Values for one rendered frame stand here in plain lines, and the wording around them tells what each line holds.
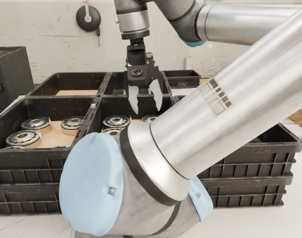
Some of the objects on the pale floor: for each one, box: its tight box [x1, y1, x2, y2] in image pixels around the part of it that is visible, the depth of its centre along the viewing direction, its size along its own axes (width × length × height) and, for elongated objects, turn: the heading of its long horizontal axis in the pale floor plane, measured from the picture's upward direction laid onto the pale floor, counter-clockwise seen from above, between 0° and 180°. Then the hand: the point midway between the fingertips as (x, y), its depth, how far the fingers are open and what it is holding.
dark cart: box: [0, 46, 34, 120], centre depth 228 cm, size 60×45×90 cm
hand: (147, 109), depth 65 cm, fingers open, 5 cm apart
